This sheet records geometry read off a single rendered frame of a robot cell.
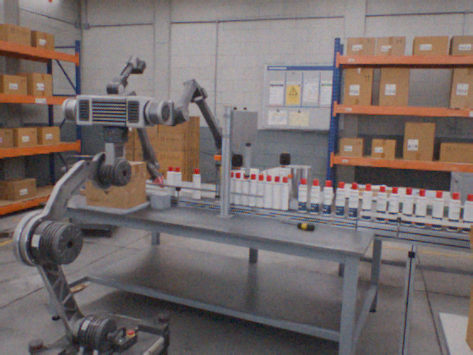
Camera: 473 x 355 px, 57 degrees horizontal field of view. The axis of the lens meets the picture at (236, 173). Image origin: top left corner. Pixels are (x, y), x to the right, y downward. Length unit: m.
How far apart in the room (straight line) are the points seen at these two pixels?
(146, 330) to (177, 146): 3.88
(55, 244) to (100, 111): 0.73
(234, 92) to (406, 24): 2.80
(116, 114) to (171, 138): 3.92
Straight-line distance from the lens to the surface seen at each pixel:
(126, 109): 2.24
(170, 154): 6.19
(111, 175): 2.30
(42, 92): 6.89
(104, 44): 8.59
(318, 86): 6.91
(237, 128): 2.58
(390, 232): 2.54
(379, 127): 6.95
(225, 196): 2.65
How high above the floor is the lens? 1.46
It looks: 8 degrees down
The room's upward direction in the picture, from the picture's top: 2 degrees clockwise
